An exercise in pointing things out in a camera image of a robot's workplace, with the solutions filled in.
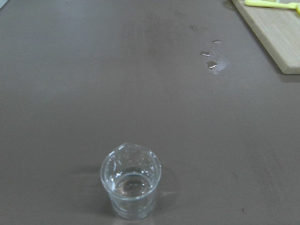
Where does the clear glass measuring cup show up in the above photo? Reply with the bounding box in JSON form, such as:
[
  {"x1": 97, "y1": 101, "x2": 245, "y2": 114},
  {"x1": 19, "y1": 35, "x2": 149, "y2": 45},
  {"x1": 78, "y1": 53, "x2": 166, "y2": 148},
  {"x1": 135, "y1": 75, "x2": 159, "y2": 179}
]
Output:
[{"x1": 100, "y1": 143, "x2": 162, "y2": 220}]

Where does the yellow plastic knife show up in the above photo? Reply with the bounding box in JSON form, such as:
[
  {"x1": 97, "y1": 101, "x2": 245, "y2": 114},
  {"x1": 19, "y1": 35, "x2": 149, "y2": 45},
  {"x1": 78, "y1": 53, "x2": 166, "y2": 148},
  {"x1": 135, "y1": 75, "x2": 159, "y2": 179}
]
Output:
[{"x1": 244, "y1": 0, "x2": 300, "y2": 14}]

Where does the bamboo cutting board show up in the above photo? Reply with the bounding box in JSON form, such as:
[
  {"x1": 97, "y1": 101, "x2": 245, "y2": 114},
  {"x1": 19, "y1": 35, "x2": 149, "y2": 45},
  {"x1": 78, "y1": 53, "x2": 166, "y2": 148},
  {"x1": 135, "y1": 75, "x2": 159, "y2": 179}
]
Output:
[{"x1": 233, "y1": 0, "x2": 300, "y2": 75}]

